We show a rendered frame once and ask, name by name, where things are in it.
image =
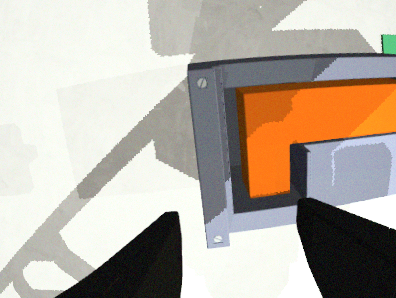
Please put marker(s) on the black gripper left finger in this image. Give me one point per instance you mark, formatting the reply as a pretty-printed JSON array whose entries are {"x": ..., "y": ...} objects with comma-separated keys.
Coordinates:
[{"x": 150, "y": 266}]

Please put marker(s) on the orange block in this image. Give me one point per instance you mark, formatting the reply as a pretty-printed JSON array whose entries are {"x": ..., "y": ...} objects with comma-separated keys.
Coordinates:
[{"x": 271, "y": 117}]

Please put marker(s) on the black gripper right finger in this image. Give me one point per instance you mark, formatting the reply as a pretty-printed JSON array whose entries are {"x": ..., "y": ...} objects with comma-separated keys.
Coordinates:
[{"x": 348, "y": 256}]

